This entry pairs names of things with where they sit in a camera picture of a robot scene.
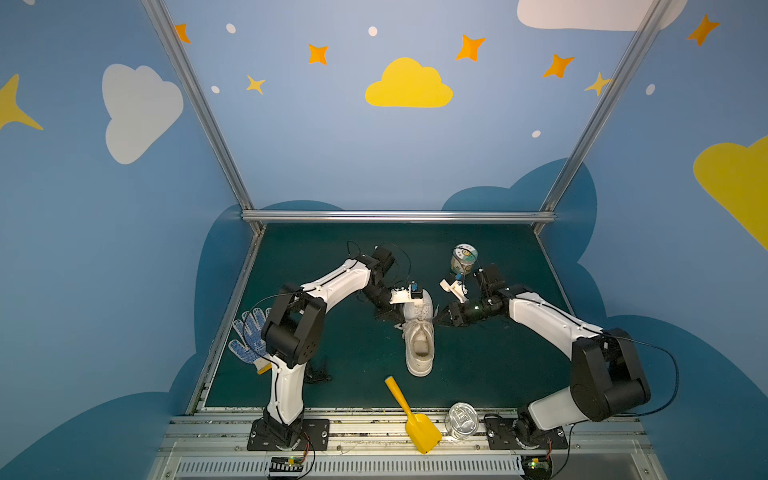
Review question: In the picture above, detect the white shoelace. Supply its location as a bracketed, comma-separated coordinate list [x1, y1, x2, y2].
[396, 303, 435, 334]

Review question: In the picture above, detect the white sneaker shoe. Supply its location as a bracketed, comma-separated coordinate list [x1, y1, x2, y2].
[402, 290, 435, 377]

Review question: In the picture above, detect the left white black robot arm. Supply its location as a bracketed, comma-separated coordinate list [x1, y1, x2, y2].
[259, 246, 403, 446]

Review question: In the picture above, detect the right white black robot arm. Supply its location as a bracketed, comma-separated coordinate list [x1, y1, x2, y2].
[437, 264, 652, 444]

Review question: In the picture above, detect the green white tin can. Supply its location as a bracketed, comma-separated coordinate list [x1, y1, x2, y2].
[451, 243, 478, 276]

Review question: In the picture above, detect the yellow plastic toy shovel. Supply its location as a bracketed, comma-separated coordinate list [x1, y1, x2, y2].
[385, 376, 442, 454]

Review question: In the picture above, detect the right small circuit board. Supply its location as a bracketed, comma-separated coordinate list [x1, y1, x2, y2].
[521, 456, 553, 480]

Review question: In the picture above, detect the small circuit board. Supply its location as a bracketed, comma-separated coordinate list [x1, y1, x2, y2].
[521, 456, 553, 480]
[266, 456, 305, 479]

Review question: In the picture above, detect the left small circuit board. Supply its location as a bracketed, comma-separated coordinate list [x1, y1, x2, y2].
[266, 456, 305, 479]

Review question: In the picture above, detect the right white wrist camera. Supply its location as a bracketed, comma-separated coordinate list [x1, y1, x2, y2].
[439, 277, 469, 304]

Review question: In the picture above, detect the aluminium frame right post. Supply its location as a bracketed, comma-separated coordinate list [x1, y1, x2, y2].
[533, 0, 673, 237]

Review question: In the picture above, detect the aluminium frame post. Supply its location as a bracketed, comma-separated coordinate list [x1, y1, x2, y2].
[141, 0, 253, 213]
[533, 0, 673, 237]

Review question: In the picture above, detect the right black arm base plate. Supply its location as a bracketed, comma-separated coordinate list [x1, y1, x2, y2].
[483, 413, 569, 450]

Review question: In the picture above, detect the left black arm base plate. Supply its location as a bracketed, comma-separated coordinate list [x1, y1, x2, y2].
[246, 417, 330, 451]

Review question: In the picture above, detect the aluminium frame back rail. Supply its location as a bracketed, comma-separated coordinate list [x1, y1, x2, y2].
[241, 210, 556, 224]

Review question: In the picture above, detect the aluminium front rail base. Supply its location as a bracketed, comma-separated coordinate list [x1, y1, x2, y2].
[148, 407, 666, 479]

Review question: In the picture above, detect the aluminium frame left post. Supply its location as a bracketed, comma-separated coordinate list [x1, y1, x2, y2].
[141, 0, 253, 213]

